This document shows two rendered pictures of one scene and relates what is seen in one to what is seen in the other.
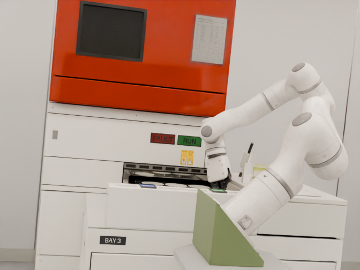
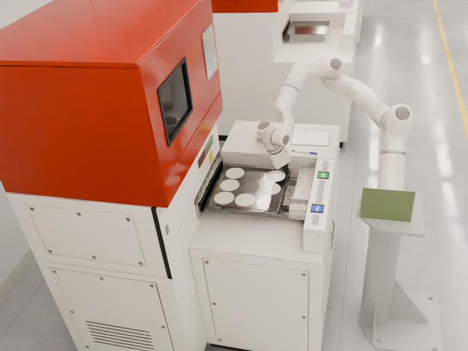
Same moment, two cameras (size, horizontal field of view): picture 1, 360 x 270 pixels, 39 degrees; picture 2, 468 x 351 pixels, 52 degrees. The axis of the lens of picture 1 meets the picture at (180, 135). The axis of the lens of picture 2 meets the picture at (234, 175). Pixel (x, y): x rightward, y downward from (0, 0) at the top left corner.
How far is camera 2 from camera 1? 2.42 m
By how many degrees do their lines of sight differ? 64
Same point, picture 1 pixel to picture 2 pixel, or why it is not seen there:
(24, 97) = not seen: outside the picture
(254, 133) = not seen: hidden behind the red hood
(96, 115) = not seen: hidden behind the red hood
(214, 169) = (281, 159)
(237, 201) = (398, 180)
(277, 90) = (301, 79)
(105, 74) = (182, 144)
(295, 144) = (406, 130)
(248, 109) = (290, 104)
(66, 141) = (172, 225)
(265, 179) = (400, 159)
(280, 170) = (403, 148)
